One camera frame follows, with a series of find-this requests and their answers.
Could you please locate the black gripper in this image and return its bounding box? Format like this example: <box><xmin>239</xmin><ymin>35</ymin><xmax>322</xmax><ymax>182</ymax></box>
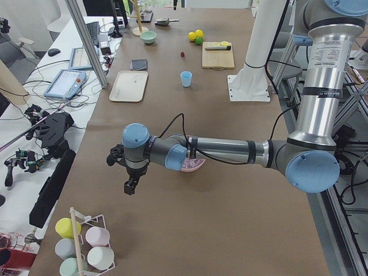
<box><xmin>124</xmin><ymin>166</ymin><xmax>148</xmax><ymax>196</ymax></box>

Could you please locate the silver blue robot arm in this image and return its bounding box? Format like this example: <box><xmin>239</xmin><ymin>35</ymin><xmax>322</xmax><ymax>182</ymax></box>
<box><xmin>121</xmin><ymin>1</ymin><xmax>367</xmax><ymax>195</ymax></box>

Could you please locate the pink bowl of ice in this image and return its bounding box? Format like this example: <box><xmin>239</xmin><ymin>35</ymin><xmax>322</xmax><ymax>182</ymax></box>
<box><xmin>181</xmin><ymin>158</ymin><xmax>205</xmax><ymax>173</ymax></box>

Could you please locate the pink cup in rack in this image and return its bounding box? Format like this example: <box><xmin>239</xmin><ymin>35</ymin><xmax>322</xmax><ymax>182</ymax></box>
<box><xmin>86</xmin><ymin>227</ymin><xmax>110</xmax><ymax>247</ymax></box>

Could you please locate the yellow cup in rack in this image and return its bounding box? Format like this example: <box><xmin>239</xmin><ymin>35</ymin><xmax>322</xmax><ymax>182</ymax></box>
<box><xmin>55</xmin><ymin>217</ymin><xmax>74</xmax><ymax>239</ymax></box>

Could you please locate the white cup in rack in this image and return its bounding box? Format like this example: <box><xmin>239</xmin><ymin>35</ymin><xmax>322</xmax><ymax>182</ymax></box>
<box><xmin>87</xmin><ymin>247</ymin><xmax>114</xmax><ymax>270</ymax></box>

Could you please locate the grey cup in rack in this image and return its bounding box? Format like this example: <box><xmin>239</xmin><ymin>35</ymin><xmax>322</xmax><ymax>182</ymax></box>
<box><xmin>55</xmin><ymin>239</ymin><xmax>76</xmax><ymax>260</ymax></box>

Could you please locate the green cup in rack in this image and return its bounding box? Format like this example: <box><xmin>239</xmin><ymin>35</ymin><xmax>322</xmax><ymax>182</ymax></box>
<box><xmin>59</xmin><ymin>258</ymin><xmax>79</xmax><ymax>276</ymax></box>

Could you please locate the light blue plastic cup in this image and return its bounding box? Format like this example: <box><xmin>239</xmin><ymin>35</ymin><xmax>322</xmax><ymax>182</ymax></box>
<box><xmin>180</xmin><ymin>71</ymin><xmax>193</xmax><ymax>87</ymax></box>

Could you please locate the steel ice scoop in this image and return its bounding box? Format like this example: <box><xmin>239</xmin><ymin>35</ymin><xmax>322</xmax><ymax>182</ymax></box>
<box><xmin>155</xmin><ymin>17</ymin><xmax>179</xmax><ymax>26</ymax></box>

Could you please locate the cream rabbit tray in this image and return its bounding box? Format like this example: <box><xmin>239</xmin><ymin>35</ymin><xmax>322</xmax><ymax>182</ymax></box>
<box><xmin>109</xmin><ymin>71</ymin><xmax>148</xmax><ymax>102</ymax></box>

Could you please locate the grey folded cloth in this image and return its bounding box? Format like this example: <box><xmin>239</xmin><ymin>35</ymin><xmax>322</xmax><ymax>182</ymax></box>
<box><xmin>130</xmin><ymin>59</ymin><xmax>148</xmax><ymax>71</ymax></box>

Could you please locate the blue teach pendant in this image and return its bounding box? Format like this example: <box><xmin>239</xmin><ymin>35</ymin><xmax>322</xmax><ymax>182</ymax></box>
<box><xmin>68</xmin><ymin>47</ymin><xmax>93</xmax><ymax>70</ymax></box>
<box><xmin>44</xmin><ymin>69</ymin><xmax>86</xmax><ymax>100</ymax></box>

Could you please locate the mint green bowl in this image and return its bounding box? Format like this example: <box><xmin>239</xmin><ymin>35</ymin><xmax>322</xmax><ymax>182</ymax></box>
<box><xmin>140</xmin><ymin>30</ymin><xmax>157</xmax><ymax>45</ymax></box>

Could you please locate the wooden cutting board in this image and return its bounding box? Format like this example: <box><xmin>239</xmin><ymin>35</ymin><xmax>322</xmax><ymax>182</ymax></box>
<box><xmin>202</xmin><ymin>42</ymin><xmax>235</xmax><ymax>70</ymax></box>

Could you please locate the wooden glass tree stand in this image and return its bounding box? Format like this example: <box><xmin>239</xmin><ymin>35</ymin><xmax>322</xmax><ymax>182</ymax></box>
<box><xmin>129</xmin><ymin>0</ymin><xmax>149</xmax><ymax>37</ymax></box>

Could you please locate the black computer mouse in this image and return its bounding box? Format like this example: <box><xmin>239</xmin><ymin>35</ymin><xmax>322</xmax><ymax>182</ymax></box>
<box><xmin>47</xmin><ymin>48</ymin><xmax>61</xmax><ymax>57</ymax></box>

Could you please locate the green lime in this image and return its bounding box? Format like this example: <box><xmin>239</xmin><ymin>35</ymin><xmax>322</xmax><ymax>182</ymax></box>
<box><xmin>194</xmin><ymin>37</ymin><xmax>202</xmax><ymax>45</ymax></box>

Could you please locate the black keyboard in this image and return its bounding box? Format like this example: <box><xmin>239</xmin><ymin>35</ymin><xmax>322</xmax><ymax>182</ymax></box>
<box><xmin>85</xmin><ymin>21</ymin><xmax>99</xmax><ymax>47</ymax></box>

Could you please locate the yellow lemon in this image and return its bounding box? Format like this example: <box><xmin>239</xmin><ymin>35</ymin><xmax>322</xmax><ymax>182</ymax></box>
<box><xmin>187</xmin><ymin>32</ymin><xmax>197</xmax><ymax>41</ymax></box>
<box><xmin>195</xmin><ymin>29</ymin><xmax>204</xmax><ymax>38</ymax></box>

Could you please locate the white wire cup rack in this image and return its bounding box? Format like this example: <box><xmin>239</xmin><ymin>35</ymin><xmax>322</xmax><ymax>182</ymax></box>
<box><xmin>70</xmin><ymin>207</ymin><xmax>116</xmax><ymax>275</ymax></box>

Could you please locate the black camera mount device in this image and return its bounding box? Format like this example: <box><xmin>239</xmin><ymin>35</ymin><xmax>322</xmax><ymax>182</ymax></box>
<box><xmin>24</xmin><ymin>104</ymin><xmax>74</xmax><ymax>160</ymax></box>

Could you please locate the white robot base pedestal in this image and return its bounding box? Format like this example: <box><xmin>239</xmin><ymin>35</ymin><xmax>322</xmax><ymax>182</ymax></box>
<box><xmin>228</xmin><ymin>0</ymin><xmax>289</xmax><ymax>102</ymax></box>

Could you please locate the aluminium frame post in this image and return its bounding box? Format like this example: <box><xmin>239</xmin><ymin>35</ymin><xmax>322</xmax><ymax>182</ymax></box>
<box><xmin>65</xmin><ymin>0</ymin><xmax>108</xmax><ymax>89</ymax></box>

